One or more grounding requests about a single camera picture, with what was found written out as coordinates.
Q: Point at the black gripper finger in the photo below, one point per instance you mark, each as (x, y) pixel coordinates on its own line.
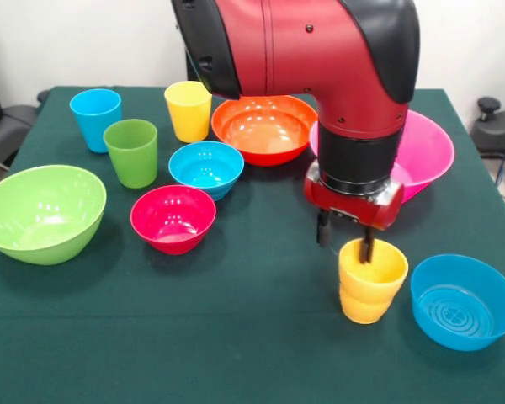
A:
(367, 248)
(323, 229)

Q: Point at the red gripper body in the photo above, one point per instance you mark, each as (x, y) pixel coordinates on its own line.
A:
(353, 206)

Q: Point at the short yellow cup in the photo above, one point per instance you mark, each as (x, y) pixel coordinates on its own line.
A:
(383, 278)
(366, 311)

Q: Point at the large pink bowl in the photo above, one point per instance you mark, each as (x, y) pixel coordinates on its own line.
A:
(429, 143)

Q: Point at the dark blue bowl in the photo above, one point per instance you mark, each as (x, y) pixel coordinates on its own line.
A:
(463, 303)

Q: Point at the small red bowl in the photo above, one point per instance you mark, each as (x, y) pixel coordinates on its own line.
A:
(172, 219)

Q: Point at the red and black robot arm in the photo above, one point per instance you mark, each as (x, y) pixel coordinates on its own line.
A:
(320, 63)

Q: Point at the orange bowl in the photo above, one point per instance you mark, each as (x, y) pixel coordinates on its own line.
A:
(261, 134)

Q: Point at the dark green table cloth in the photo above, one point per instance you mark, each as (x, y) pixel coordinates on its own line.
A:
(193, 328)

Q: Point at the tall yellow cup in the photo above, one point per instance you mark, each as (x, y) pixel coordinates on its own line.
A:
(185, 122)

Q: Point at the green cup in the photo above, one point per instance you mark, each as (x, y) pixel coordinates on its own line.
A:
(132, 160)

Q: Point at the blue cup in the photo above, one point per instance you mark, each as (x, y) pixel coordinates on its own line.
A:
(92, 122)

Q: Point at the large green bowl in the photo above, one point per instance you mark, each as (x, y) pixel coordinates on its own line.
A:
(42, 214)

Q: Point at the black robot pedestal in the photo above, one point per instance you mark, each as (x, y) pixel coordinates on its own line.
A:
(190, 73)

